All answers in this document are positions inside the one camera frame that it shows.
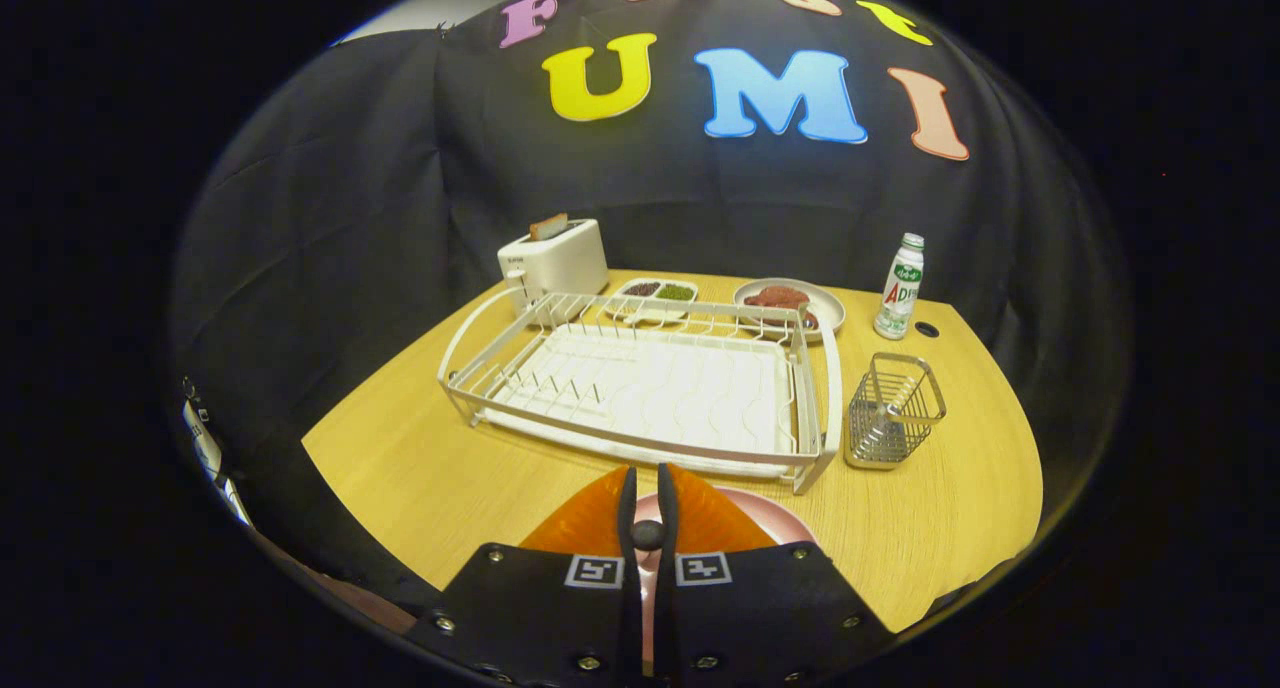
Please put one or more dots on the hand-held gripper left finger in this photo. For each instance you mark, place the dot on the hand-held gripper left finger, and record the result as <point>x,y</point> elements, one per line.
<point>630,608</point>

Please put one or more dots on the white drain tray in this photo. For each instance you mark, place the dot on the white drain tray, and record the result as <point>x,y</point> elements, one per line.
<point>650,388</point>

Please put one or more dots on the white toaster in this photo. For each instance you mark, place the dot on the white toaster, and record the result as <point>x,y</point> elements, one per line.
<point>560,263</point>

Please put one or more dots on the cream round plate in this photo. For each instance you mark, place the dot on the cream round plate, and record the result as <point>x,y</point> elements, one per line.
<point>828,308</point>

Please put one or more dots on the white printed strip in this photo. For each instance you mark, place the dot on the white printed strip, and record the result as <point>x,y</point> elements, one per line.
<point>207,448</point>

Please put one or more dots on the white drink bottle green label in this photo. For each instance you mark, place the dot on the white drink bottle green label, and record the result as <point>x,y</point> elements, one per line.
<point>900,298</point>

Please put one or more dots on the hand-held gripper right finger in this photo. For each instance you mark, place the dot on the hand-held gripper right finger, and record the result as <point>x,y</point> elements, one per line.
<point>665,608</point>

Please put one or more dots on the toast slice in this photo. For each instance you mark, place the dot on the toast slice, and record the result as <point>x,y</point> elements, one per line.
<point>548,227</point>

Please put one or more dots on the white divided tray with beans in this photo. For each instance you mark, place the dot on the white divided tray with beans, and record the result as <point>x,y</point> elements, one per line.
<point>650,312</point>

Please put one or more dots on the black backdrop cloth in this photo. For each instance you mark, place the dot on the black backdrop cloth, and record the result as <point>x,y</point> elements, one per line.
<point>350,218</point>

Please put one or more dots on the pink plate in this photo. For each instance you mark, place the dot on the pink plate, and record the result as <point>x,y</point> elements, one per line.
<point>780,523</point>

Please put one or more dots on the brown meat patty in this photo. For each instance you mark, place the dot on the brown meat patty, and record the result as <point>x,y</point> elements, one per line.
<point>775,297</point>
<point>805,320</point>

